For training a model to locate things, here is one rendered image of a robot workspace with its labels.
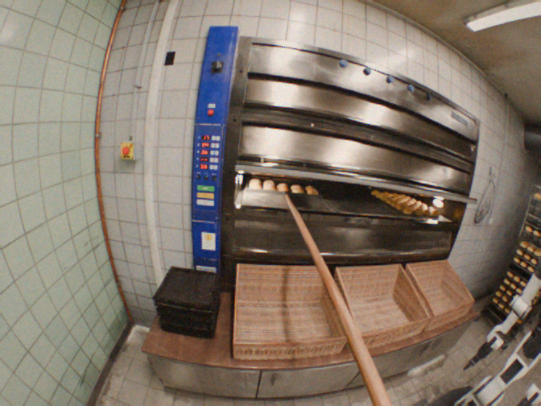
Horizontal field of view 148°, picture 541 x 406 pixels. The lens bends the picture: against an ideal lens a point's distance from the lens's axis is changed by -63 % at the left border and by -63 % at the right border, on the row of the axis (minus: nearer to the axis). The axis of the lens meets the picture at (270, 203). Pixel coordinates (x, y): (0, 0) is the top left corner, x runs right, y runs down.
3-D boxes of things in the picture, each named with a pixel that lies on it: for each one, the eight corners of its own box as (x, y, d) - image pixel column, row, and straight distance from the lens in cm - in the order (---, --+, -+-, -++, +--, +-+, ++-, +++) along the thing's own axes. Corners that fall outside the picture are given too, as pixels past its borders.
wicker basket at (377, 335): (324, 298, 151) (334, 266, 135) (387, 292, 180) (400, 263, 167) (348, 354, 124) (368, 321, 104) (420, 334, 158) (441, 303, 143)
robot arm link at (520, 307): (502, 321, 160) (522, 294, 155) (512, 331, 159) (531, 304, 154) (497, 324, 150) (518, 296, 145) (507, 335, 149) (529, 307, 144)
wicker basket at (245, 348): (234, 296, 141) (236, 262, 124) (318, 297, 151) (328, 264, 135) (231, 360, 110) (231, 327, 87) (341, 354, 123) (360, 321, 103)
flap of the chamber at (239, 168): (234, 170, 92) (237, 172, 112) (476, 205, 194) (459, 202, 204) (235, 164, 92) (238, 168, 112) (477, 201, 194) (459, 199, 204)
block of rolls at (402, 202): (369, 193, 218) (369, 188, 217) (403, 198, 246) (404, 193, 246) (406, 214, 170) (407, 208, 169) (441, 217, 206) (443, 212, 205)
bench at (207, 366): (182, 335, 193) (171, 285, 151) (420, 322, 267) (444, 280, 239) (165, 392, 169) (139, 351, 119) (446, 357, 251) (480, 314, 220)
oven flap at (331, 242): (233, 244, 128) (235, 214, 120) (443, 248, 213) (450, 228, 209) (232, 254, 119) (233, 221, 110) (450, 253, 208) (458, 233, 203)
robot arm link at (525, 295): (514, 302, 158) (533, 269, 151) (526, 315, 157) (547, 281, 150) (508, 307, 147) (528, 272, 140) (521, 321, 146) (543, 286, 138)
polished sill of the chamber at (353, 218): (234, 210, 119) (235, 204, 118) (451, 225, 208) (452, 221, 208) (233, 214, 113) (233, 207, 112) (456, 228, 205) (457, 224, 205)
